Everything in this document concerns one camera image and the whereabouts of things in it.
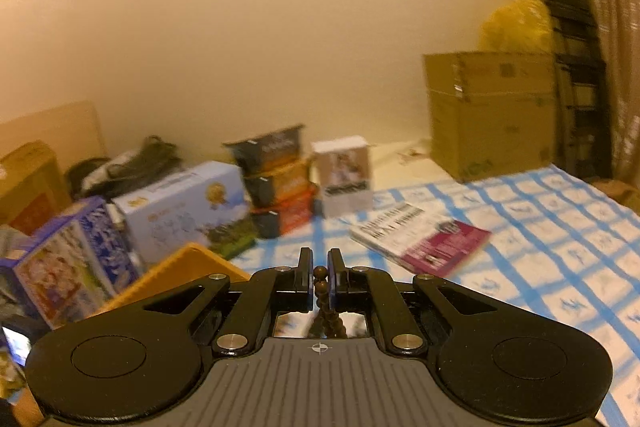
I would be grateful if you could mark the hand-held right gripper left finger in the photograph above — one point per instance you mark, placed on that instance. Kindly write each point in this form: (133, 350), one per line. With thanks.
(306, 282)

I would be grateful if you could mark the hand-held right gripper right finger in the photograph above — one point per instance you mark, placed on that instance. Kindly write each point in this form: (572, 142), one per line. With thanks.
(334, 287)

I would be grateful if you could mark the yellow plastic tray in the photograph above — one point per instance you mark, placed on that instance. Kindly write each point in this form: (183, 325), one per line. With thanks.
(185, 262)

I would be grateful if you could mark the red instant noodle box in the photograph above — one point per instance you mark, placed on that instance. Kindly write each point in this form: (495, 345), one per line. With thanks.
(290, 214)

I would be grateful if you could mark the orange instant noodle box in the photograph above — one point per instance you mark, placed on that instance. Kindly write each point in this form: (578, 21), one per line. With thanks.
(285, 184)

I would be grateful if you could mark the purple and white book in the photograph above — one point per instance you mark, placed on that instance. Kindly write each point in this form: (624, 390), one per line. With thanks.
(425, 237)

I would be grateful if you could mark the small white product box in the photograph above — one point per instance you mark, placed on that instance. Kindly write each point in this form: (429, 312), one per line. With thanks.
(345, 177)

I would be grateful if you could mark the white milk carton box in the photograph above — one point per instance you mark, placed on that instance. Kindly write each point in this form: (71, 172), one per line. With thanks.
(185, 207)

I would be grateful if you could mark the blue checked tablecloth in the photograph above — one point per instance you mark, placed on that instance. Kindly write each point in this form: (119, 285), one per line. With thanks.
(550, 257)

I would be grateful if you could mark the large open cardboard box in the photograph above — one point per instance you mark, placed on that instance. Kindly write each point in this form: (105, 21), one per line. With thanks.
(490, 117)

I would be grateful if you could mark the blue cartoon milk carton box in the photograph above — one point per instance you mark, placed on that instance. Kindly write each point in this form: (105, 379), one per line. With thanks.
(75, 257)

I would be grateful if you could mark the flat cardboard sheet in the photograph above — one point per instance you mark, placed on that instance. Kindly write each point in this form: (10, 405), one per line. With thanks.
(60, 127)

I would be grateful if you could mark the brown cardboard box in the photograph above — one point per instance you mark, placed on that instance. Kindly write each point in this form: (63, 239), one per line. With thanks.
(30, 187)

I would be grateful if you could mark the yellow plastic bag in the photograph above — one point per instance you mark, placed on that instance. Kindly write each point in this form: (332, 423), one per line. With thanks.
(520, 27)

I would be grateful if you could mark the black folding ladder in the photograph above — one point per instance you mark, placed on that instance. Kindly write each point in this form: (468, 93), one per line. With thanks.
(580, 82)

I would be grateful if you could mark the beige patterned curtain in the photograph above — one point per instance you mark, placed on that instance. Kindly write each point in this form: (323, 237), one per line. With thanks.
(620, 57)

